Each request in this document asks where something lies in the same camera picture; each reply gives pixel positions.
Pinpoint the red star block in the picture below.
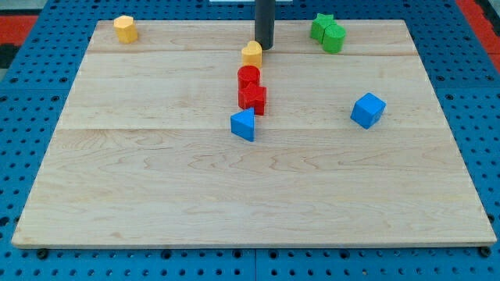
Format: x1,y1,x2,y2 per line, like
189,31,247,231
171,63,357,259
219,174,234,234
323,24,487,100
238,83,267,116

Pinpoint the light wooden board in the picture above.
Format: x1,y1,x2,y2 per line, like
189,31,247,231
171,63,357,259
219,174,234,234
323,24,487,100
12,20,497,249

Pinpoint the yellow heart block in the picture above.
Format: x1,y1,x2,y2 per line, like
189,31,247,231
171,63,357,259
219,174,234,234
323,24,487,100
241,41,263,69

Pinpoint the blue triangle block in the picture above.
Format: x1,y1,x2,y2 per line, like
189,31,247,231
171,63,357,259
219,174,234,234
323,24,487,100
230,108,255,141

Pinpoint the blue perforated base mat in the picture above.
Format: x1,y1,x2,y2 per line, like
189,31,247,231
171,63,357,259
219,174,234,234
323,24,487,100
1,0,499,280

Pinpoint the green cylinder block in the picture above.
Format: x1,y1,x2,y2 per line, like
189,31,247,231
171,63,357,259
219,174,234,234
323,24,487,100
322,24,346,54

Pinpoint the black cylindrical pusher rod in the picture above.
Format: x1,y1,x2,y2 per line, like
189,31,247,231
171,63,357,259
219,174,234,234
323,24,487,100
254,0,276,50

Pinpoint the blue cube block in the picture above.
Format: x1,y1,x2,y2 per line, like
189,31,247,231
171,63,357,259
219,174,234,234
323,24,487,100
351,93,387,130

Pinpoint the red cylinder block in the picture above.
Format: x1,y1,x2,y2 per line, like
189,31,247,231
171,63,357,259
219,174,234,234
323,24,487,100
237,65,260,90

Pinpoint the yellow hexagon block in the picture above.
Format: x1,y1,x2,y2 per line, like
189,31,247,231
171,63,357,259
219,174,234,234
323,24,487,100
113,15,138,44

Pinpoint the green star block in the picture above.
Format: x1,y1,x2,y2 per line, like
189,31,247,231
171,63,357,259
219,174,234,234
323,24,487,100
309,13,336,43

